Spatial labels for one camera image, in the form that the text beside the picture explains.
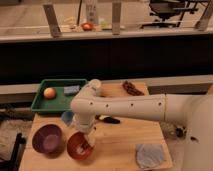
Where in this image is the orange fruit in tray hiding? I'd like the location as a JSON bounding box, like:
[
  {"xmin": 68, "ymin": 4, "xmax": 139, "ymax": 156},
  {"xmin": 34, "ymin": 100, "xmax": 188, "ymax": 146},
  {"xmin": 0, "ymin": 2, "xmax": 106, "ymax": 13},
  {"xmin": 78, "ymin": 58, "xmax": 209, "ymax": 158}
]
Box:
[{"xmin": 43, "ymin": 87, "xmax": 56, "ymax": 99}]

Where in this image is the red apple on far table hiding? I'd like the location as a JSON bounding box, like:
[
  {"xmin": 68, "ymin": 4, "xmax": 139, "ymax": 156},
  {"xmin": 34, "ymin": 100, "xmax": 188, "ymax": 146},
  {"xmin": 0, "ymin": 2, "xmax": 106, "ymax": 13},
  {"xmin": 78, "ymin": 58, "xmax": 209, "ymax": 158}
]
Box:
[{"xmin": 81, "ymin": 23, "xmax": 94, "ymax": 31}]

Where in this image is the purple bowl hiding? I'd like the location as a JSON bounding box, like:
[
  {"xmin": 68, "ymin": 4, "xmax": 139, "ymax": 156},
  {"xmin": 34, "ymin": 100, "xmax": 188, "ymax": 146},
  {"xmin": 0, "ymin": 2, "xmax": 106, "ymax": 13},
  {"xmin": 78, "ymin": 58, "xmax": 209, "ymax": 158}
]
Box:
[{"xmin": 32, "ymin": 124, "xmax": 62, "ymax": 154}]

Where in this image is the grey blue cloth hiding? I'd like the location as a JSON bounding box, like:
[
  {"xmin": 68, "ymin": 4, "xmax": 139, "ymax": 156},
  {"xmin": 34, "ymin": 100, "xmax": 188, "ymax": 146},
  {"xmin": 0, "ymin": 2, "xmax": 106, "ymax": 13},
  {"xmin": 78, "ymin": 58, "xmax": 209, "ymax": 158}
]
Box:
[{"xmin": 135, "ymin": 144, "xmax": 165, "ymax": 169}]

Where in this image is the green plastic tray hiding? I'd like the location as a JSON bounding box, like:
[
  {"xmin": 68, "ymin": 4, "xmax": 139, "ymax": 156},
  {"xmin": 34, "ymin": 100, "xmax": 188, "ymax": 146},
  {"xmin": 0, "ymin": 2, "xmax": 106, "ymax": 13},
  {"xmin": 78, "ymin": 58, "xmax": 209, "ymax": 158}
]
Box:
[{"xmin": 31, "ymin": 79, "xmax": 87, "ymax": 114}]

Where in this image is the black handled utensil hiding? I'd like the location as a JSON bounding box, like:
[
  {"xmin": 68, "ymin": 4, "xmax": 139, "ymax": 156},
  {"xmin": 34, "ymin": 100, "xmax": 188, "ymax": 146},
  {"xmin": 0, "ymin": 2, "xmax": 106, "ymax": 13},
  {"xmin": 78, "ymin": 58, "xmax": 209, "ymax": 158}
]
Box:
[{"xmin": 95, "ymin": 115, "xmax": 120, "ymax": 124}]

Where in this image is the red bowl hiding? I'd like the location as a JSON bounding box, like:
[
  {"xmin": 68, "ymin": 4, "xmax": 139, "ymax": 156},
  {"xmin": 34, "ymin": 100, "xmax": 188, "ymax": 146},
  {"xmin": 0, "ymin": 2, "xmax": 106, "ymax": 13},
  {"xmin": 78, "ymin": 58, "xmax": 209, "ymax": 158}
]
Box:
[{"xmin": 67, "ymin": 132, "xmax": 93, "ymax": 160}]

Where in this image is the light blue cup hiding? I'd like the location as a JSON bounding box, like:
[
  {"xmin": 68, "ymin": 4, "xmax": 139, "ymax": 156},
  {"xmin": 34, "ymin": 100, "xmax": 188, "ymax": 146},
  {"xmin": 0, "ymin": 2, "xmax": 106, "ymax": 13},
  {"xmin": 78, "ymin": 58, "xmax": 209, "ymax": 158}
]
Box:
[{"xmin": 61, "ymin": 111, "xmax": 74, "ymax": 126}]

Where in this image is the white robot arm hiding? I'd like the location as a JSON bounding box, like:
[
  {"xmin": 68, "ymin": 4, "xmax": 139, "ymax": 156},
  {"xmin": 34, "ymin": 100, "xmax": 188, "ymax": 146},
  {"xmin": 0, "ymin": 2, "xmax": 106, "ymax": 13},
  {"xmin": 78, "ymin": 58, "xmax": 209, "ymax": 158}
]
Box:
[{"xmin": 70, "ymin": 79, "xmax": 213, "ymax": 171}]

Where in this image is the black chair at left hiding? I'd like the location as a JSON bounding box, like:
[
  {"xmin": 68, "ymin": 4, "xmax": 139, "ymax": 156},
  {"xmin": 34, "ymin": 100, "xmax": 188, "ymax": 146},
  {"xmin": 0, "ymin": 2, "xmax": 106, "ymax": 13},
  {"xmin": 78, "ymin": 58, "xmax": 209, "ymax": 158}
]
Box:
[{"xmin": 0, "ymin": 133, "xmax": 26, "ymax": 171}]

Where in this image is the black office chair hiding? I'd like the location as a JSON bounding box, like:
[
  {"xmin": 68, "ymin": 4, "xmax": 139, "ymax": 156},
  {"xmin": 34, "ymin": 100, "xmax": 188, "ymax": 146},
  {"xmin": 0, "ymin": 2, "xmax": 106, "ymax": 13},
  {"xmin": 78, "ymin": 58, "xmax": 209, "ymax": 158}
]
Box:
[{"xmin": 141, "ymin": 0, "xmax": 198, "ymax": 29}]

